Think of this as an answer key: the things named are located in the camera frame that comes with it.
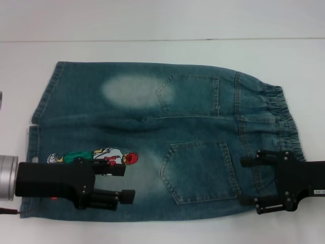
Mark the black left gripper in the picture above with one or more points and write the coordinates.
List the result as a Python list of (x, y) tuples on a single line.
[(45, 178)]

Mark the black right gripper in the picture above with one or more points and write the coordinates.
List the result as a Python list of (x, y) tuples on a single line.
[(299, 178)]

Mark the blue denim shorts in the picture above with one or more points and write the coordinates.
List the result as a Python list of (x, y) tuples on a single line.
[(198, 127)]

